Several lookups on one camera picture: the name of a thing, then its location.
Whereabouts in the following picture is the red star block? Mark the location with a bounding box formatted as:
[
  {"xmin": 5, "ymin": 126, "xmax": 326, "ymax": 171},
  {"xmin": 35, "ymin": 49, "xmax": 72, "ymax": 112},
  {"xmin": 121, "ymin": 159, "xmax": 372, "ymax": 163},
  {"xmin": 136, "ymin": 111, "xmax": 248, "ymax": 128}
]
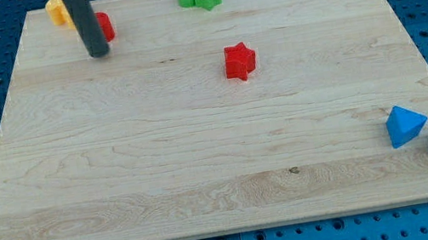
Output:
[{"xmin": 224, "ymin": 43, "xmax": 256, "ymax": 81}]

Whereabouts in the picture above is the light wooden board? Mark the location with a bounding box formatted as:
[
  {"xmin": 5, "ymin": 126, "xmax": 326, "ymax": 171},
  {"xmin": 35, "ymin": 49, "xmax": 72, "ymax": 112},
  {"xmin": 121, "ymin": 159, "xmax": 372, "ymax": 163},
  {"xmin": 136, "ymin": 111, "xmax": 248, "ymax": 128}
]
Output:
[{"xmin": 0, "ymin": 0, "xmax": 428, "ymax": 240}]

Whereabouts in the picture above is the red cylinder block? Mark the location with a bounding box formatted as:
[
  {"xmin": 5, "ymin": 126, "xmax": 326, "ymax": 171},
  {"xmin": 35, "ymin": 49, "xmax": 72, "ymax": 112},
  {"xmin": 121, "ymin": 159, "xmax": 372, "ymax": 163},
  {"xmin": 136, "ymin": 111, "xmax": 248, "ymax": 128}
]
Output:
[{"xmin": 94, "ymin": 12, "xmax": 116, "ymax": 42}]

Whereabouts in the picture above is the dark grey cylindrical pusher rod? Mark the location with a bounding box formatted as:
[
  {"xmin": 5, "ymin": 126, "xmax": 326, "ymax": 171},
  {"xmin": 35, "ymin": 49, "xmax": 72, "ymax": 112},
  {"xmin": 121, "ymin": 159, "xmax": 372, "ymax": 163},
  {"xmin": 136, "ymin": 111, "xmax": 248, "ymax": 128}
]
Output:
[{"xmin": 62, "ymin": 0, "xmax": 110, "ymax": 59}]

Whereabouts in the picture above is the blue triangular block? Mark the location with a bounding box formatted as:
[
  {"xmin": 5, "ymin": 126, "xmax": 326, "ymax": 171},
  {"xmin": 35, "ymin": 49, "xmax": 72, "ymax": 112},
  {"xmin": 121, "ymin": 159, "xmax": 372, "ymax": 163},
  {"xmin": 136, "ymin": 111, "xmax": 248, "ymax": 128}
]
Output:
[{"xmin": 385, "ymin": 106, "xmax": 428, "ymax": 149}]

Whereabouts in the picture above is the yellow block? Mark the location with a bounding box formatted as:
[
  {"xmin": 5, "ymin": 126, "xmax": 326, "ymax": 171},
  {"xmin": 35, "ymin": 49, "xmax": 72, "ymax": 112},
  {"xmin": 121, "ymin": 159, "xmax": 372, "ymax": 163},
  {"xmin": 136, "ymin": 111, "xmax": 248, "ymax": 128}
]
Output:
[{"xmin": 44, "ymin": 0, "xmax": 76, "ymax": 30}]

